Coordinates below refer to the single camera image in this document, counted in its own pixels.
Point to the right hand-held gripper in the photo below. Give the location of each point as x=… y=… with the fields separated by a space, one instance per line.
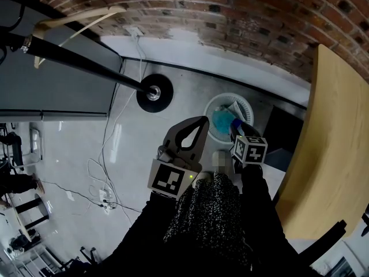
x=250 y=151

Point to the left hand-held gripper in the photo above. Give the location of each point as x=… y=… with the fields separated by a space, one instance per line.
x=167 y=180

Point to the blue fluffy duster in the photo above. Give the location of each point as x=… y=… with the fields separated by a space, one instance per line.
x=222 y=123

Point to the white round waste bin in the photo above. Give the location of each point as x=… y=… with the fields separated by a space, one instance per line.
x=247 y=111

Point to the grey package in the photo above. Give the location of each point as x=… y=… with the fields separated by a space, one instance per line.
x=235 y=108

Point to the person's left forearm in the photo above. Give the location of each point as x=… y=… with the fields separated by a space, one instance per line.
x=150 y=226

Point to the person's right forearm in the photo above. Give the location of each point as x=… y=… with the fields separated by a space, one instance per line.
x=259 y=212

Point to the light wooden board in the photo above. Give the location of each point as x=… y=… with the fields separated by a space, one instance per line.
x=331 y=140

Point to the black panel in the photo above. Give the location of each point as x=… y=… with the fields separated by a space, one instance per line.
x=279 y=134

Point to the person's left shoe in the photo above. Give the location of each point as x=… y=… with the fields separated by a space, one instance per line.
x=203 y=176

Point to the person's patterned skirt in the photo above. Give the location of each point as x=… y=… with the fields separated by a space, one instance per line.
x=207 y=218

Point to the white power strip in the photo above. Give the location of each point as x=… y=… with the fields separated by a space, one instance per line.
x=103 y=195

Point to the black coat rack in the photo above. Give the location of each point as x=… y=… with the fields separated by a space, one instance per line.
x=86 y=66

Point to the grey cabinet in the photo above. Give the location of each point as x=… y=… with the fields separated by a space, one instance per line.
x=57 y=97

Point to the black chair base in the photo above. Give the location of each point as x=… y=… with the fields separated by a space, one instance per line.
x=86 y=255

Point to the wooden clothes hanger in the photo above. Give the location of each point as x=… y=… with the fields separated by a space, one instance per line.
x=86 y=14

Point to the black equipment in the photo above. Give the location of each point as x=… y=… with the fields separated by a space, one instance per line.
x=15 y=149

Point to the round light table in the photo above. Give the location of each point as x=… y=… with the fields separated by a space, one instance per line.
x=20 y=224

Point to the white wall socket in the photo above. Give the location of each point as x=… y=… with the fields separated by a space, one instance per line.
x=134 y=31

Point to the chrome tube frame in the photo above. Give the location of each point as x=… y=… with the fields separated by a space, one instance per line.
x=41 y=146

